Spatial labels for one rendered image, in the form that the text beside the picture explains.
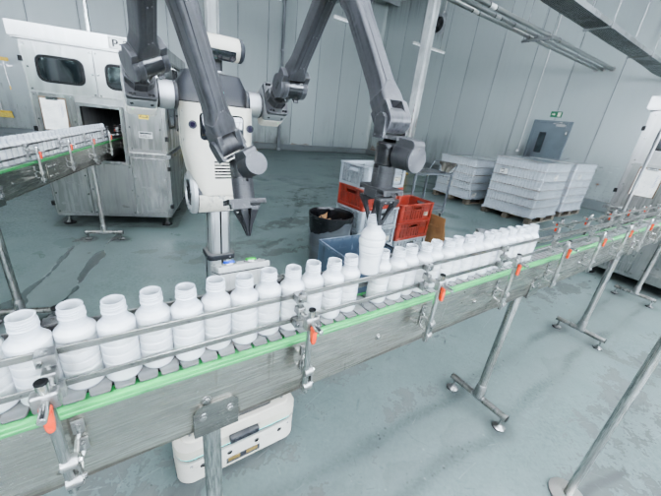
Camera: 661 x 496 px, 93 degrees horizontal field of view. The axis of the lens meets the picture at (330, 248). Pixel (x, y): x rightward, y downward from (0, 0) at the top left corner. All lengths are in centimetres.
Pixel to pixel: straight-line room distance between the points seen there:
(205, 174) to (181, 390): 72
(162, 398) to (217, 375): 11
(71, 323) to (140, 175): 376
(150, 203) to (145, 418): 379
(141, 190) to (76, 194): 67
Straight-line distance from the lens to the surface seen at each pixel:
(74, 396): 76
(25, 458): 81
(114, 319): 68
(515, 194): 730
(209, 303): 70
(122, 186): 446
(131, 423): 80
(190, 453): 157
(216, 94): 84
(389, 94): 81
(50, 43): 453
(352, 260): 84
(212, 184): 122
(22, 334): 69
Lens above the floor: 150
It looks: 22 degrees down
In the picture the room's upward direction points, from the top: 7 degrees clockwise
